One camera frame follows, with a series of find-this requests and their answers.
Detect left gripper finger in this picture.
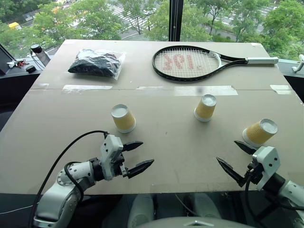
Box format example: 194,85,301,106
122,141,144,153
127,159,155,180

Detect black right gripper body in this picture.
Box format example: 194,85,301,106
244,161,265,186

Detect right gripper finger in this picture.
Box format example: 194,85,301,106
234,140,257,155
216,156,247,188

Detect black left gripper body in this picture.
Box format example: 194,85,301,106
111,152,130,179

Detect grey robot torso top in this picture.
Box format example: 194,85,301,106
139,215,260,228

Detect yellow paper cup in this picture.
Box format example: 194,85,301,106
242,118,278,148
111,104,137,134
193,94,218,123

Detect grey rounded robot leg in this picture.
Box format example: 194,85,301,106
188,192,223,220
126,194,156,228

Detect wide clear tape strip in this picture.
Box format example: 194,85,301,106
174,85,239,96

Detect black white tennis racket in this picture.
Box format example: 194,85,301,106
152,45,279,84

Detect clear bag of dark items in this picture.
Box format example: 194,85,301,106
67,48,127,81

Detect keys with red tag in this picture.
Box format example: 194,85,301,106
7,59,30,69

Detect yellow vehicle outside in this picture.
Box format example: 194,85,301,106
8,21,23,31

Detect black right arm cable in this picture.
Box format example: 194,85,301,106
244,165,265,228

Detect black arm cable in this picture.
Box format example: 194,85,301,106
244,165,265,228
28,130,110,228

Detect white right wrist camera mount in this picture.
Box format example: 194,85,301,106
252,146,281,191

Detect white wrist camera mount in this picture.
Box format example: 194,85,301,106
252,146,281,191
99,134,124,181

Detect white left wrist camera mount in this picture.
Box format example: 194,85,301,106
99,134,124,181

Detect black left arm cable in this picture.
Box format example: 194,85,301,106
28,130,110,228

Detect white window handle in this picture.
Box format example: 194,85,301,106
291,54,304,74

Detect thin white cable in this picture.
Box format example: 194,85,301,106
0,204,37,214

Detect black window frame post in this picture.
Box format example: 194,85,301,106
169,0,184,43

